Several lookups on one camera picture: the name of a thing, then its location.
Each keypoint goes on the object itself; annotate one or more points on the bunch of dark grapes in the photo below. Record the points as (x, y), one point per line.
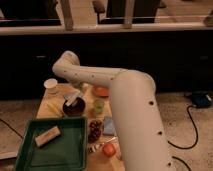
(95, 130)

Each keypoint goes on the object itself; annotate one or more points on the green cup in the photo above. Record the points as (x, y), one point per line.
(98, 106)

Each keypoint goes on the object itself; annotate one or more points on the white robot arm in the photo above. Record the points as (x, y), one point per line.
(135, 113)

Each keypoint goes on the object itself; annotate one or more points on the purple bowl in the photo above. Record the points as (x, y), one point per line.
(75, 110)

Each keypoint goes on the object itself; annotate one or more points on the white handled brush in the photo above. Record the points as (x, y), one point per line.
(71, 97)

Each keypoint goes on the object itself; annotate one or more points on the orange plate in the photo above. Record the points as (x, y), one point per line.
(100, 91)

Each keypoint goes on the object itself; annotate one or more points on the blue sponge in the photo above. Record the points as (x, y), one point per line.
(108, 128)

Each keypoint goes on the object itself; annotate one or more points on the white cup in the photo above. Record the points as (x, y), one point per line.
(51, 85)

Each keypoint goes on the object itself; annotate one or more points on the metal spoon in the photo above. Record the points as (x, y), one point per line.
(94, 148)

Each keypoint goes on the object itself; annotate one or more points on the black power adapter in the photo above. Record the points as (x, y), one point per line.
(201, 100)

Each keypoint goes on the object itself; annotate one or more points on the green plastic tray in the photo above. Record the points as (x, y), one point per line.
(66, 152)

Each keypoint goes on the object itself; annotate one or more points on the wooden block brush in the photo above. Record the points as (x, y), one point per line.
(47, 136)

